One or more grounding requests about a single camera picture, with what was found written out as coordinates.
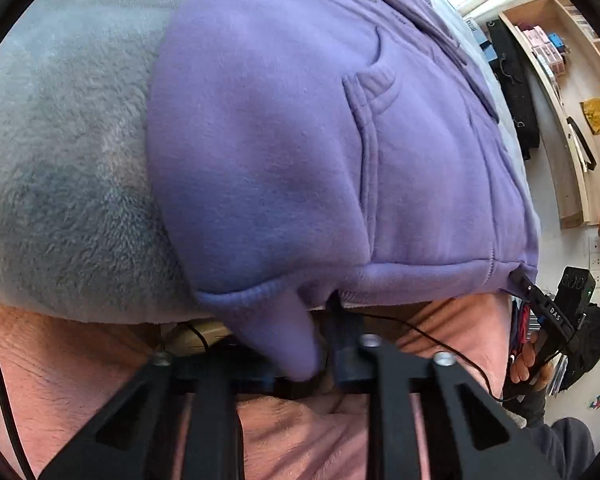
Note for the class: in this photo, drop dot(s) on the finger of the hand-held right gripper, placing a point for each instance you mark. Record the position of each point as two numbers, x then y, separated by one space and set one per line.
522 282

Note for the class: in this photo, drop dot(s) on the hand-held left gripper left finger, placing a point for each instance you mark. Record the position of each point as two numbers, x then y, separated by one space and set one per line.
215 380

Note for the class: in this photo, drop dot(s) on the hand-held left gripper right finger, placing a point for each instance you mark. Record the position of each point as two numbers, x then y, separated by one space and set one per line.
345 355

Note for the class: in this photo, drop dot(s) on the purple zip hoodie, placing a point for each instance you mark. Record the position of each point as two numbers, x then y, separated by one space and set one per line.
280 160

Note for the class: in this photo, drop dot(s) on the person's right hand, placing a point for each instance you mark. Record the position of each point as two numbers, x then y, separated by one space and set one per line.
522 360

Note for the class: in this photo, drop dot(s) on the black backpack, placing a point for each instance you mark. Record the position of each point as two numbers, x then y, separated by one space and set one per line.
595 340

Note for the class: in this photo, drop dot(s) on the colourful toy pieces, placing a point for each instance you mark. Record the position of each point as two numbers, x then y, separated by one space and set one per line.
597 402

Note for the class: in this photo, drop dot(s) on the flat black item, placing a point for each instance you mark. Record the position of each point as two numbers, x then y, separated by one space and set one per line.
582 142

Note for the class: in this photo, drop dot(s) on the yellow bag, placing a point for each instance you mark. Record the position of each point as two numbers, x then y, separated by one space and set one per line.
599 116

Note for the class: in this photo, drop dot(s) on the long black case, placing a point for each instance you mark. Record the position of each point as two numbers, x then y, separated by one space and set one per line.
512 85

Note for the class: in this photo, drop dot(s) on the pink storage box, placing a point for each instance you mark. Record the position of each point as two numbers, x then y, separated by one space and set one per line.
550 59
537 36

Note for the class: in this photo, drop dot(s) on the blue box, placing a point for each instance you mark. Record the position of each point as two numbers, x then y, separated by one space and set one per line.
557 43

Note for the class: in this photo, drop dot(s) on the white cardboard box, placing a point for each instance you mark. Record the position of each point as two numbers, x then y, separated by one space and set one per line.
471 24

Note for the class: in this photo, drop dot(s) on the wooden shelf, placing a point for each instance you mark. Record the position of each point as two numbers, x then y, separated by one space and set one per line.
530 15

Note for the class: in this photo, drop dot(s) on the grey fleece blanket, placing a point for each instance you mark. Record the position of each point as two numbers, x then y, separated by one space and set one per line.
55 160

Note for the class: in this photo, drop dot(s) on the white wall socket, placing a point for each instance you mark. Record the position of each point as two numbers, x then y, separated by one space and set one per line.
596 258

